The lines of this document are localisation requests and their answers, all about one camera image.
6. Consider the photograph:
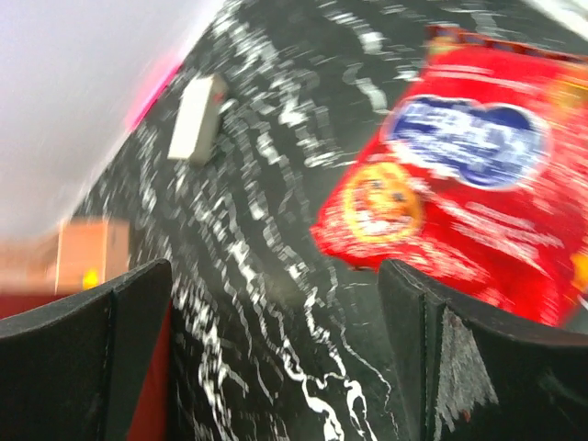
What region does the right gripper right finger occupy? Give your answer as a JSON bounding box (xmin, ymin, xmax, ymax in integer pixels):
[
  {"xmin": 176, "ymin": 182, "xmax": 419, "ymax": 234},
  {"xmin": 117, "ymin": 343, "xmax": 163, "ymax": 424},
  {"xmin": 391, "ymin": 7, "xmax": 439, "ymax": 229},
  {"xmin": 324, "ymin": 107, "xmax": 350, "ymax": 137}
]
[{"xmin": 378, "ymin": 260, "xmax": 587, "ymax": 440}]

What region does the peach plastic file organizer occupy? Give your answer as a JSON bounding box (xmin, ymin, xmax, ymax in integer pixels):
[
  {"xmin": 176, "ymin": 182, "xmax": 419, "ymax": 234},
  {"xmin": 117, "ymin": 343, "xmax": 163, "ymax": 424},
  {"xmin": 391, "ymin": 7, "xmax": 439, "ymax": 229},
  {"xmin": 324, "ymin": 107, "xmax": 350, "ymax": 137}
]
[{"xmin": 1, "ymin": 218, "xmax": 130, "ymax": 295}]

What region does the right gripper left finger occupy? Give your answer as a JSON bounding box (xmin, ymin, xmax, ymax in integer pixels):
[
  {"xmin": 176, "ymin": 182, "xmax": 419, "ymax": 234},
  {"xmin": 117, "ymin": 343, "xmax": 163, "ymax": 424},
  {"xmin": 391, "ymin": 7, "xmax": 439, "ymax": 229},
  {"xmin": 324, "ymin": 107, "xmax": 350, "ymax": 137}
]
[{"xmin": 1, "ymin": 259, "xmax": 173, "ymax": 440}]

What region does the red cookie snack bag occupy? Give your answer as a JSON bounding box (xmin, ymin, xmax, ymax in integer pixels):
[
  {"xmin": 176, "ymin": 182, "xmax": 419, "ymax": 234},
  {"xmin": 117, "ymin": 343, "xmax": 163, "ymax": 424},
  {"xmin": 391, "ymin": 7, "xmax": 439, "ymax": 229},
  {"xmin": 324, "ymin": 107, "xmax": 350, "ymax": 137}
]
[{"xmin": 311, "ymin": 25, "xmax": 587, "ymax": 326}]

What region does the small white cardboard box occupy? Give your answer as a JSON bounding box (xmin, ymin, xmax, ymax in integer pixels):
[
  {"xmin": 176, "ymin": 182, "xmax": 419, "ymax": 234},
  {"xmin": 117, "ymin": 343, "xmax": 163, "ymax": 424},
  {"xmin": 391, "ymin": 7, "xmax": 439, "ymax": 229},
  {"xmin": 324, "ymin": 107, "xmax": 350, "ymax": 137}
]
[{"xmin": 167, "ymin": 73, "xmax": 228, "ymax": 166}]

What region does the red paper bag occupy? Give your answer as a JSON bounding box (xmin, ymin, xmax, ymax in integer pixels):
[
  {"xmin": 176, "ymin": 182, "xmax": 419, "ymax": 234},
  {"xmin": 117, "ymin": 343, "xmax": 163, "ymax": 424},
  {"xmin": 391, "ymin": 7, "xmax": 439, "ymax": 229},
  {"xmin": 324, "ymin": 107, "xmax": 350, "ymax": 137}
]
[{"xmin": 1, "ymin": 292, "xmax": 171, "ymax": 441}]

